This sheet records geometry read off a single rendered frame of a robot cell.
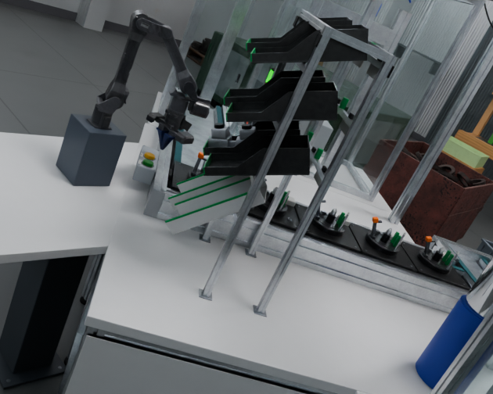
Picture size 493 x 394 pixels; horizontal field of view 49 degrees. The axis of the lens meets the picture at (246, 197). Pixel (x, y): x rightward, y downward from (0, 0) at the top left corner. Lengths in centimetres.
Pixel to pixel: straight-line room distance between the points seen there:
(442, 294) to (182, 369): 114
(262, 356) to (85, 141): 88
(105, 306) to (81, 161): 61
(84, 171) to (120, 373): 71
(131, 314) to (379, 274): 102
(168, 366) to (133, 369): 9
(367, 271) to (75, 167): 109
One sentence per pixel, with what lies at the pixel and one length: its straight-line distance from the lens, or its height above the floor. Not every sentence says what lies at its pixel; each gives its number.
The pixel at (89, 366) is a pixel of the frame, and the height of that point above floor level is 71.
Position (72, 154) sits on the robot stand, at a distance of 190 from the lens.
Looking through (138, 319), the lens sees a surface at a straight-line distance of 141.
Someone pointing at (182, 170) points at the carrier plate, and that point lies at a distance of 202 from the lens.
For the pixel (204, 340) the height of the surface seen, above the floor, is 86.
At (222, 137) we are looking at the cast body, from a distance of 163.
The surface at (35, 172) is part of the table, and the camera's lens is 192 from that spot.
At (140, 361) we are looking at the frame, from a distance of 144.
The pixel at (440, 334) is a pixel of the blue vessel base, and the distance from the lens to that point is 175.
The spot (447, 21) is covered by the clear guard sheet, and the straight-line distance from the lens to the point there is 316.
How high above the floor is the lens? 172
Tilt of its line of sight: 22 degrees down
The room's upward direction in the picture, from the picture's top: 25 degrees clockwise
